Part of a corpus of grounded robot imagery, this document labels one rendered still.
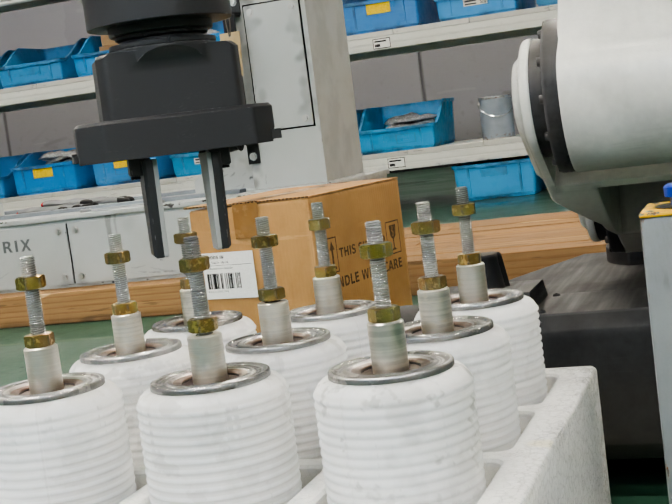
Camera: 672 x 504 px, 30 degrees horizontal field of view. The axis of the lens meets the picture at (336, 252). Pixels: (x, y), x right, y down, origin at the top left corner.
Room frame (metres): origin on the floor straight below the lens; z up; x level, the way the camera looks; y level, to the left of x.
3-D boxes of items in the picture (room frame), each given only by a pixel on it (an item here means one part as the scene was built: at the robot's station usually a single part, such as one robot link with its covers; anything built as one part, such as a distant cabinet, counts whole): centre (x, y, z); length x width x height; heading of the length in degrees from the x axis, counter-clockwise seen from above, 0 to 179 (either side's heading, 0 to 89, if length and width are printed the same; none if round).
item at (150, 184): (0.77, 0.11, 0.36); 0.03 x 0.02 x 0.06; 13
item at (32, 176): (6.43, 1.31, 0.36); 0.50 x 0.38 x 0.21; 161
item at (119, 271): (0.92, 0.16, 0.30); 0.01 x 0.01 x 0.08
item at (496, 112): (5.64, -0.79, 0.35); 0.16 x 0.15 x 0.19; 71
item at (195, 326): (0.77, 0.09, 0.29); 0.02 x 0.02 x 0.01; 51
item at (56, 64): (6.45, 1.30, 0.89); 0.50 x 0.38 x 0.21; 162
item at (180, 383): (0.77, 0.09, 0.25); 0.08 x 0.08 x 0.01
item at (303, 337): (0.88, 0.05, 0.25); 0.08 x 0.08 x 0.01
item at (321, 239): (1.00, 0.01, 0.30); 0.01 x 0.01 x 0.08
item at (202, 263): (0.77, 0.09, 0.32); 0.02 x 0.02 x 0.01; 51
